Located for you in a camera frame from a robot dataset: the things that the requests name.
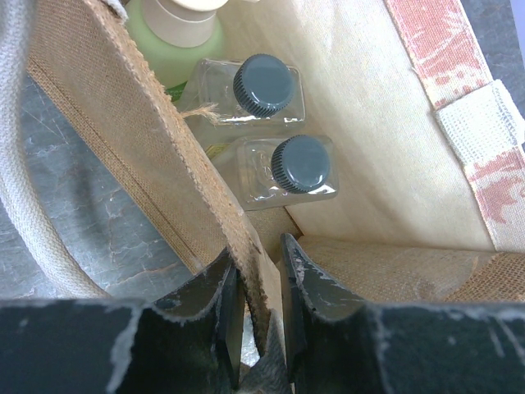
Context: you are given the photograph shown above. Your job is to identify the clear bottle black label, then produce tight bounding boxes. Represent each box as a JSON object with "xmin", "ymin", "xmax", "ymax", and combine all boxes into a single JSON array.
[{"xmin": 225, "ymin": 135, "xmax": 340, "ymax": 211}]

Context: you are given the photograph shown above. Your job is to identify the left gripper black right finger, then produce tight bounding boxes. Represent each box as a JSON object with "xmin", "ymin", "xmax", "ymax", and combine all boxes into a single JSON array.
[{"xmin": 279, "ymin": 234, "xmax": 524, "ymax": 393}]

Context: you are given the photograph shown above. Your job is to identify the clear bottle yellow label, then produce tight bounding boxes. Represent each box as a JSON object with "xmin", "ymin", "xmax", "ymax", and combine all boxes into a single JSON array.
[{"xmin": 176, "ymin": 54, "xmax": 306, "ymax": 158}]

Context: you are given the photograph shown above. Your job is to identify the brown canvas bag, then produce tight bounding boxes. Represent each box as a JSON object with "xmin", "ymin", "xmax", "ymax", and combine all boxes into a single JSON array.
[{"xmin": 1, "ymin": 1, "xmax": 524, "ymax": 393}]

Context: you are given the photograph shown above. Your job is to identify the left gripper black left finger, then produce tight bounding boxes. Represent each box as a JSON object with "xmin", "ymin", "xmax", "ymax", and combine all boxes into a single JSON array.
[{"xmin": 1, "ymin": 251, "xmax": 244, "ymax": 393}]

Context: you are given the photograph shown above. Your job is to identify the green bottle with pump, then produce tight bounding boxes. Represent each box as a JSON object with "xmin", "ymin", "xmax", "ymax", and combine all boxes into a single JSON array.
[{"xmin": 125, "ymin": 0, "xmax": 226, "ymax": 102}]

